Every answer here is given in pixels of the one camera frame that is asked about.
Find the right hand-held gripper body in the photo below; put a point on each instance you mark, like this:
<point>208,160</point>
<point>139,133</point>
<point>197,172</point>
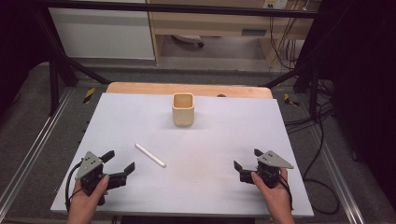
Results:
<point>270,169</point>

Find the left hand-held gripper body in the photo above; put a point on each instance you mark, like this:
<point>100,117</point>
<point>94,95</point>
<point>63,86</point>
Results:
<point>88,165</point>

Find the white pen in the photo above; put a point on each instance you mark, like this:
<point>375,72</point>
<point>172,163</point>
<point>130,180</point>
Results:
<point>150,155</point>

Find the square wooden pen holder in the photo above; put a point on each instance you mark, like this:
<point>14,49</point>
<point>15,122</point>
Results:
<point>183,116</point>

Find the person's right hand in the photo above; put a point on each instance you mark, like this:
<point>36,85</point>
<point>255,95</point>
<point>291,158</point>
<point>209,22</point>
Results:
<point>278,202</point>

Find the person's left hand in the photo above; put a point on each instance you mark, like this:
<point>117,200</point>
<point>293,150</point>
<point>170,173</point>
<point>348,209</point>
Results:
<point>82,207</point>

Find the black and yellow tape strip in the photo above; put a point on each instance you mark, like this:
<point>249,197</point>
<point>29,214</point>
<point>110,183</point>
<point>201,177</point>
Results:
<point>290,100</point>
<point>89,95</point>

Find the wooden table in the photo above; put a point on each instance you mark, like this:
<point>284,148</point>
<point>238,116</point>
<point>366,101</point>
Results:
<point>143,88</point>

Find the dark curtain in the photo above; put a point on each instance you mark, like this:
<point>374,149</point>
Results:
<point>364,93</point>
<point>18,40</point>

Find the white cabinet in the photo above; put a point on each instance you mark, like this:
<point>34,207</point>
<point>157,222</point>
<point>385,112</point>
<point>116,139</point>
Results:
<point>99,34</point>

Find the office chair base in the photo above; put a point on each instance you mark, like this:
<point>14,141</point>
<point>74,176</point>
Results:
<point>188,39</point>

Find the light wooden desk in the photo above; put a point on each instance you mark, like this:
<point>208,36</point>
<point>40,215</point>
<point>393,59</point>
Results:
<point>211,23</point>

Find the white power strip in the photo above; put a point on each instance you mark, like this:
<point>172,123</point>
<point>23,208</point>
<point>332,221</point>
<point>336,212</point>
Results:
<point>275,3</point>

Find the aluminium floor rail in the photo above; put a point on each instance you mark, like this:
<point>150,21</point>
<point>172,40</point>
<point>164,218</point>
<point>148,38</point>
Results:
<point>34,149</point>
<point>336,174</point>

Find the black metal frame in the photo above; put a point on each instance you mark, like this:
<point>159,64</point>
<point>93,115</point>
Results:
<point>186,8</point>

